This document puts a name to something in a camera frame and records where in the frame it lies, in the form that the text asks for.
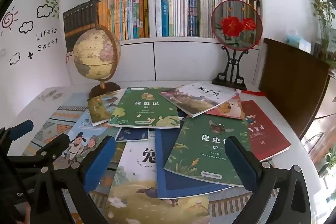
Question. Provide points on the black carved fan stand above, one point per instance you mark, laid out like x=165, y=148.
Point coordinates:
x=231, y=64

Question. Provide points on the tree wall sticker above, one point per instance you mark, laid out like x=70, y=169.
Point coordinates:
x=53, y=2

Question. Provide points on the white bookshelf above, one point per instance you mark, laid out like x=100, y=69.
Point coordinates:
x=202, y=61

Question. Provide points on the green caterpillar cover book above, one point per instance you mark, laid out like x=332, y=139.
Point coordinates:
x=141, y=108

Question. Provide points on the light blue cartoon figures book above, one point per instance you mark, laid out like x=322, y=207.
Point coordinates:
x=84, y=134

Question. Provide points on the white rabbit family cover book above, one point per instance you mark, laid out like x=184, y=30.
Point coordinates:
x=207, y=94

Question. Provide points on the lettering wall sticker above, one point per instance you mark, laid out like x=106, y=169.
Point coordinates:
x=47, y=35

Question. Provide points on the red tassel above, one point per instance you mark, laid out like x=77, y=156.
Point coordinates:
x=253, y=94

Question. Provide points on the green beetle cover book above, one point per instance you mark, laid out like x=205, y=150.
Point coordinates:
x=199, y=155

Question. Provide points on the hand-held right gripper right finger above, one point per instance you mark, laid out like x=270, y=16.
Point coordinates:
x=241, y=163

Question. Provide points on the dried green plant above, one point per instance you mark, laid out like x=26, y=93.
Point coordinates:
x=321, y=11

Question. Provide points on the light blue tissue box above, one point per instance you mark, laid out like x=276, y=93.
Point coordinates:
x=296, y=41

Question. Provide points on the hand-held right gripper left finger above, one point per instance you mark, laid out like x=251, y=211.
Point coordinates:
x=101, y=161

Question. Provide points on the red illustrated book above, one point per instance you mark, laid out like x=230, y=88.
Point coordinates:
x=228, y=108

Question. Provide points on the beige globe on wooden base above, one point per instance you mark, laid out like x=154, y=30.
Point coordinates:
x=92, y=56

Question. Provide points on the brown wooden cabinet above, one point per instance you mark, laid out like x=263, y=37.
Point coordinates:
x=288, y=82

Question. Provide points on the row of dark bound volumes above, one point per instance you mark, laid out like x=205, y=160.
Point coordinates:
x=78, y=22

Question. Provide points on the plain blue book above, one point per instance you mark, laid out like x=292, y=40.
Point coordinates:
x=168, y=169

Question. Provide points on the row of orange spine books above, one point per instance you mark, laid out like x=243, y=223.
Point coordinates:
x=123, y=16

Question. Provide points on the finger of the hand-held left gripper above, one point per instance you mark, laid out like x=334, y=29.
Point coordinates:
x=55, y=144
x=22, y=129

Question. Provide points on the yellow-green illustrated book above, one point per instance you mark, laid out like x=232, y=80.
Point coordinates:
x=101, y=108

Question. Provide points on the round red flower fan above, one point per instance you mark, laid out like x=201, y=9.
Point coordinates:
x=236, y=27

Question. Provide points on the small dark blue book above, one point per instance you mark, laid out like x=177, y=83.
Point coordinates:
x=131, y=134

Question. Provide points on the dark red book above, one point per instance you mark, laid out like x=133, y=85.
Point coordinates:
x=265, y=132

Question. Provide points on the row of white blue books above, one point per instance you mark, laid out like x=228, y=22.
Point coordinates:
x=183, y=14

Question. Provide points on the white rabbit pond cover book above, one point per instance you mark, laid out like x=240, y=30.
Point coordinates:
x=136, y=179

